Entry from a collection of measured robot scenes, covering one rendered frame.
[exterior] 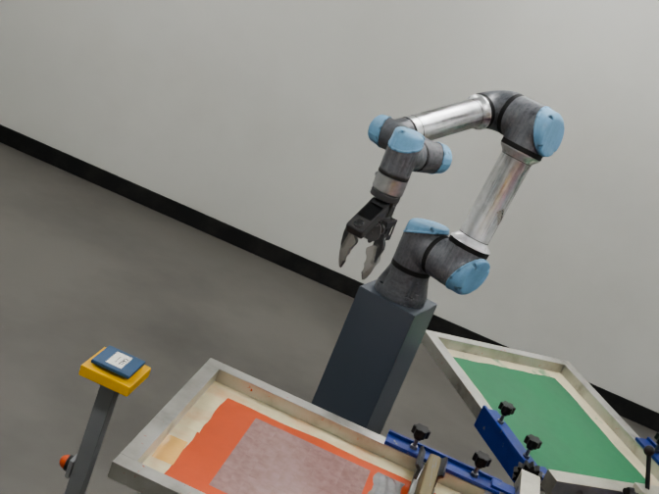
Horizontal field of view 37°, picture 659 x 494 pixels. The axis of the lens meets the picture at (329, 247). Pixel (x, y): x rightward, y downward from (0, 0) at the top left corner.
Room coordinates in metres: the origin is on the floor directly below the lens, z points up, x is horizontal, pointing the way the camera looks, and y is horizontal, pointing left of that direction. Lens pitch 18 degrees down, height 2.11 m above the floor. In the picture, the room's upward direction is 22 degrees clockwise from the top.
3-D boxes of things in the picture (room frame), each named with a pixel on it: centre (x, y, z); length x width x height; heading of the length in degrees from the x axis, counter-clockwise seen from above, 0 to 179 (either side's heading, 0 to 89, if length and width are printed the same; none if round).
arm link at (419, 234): (2.62, -0.24, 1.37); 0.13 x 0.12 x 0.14; 50
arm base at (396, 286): (2.63, -0.23, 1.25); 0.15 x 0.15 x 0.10
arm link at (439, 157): (2.32, -0.13, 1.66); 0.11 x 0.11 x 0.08; 50
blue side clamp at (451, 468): (2.17, -0.45, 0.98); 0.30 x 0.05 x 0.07; 84
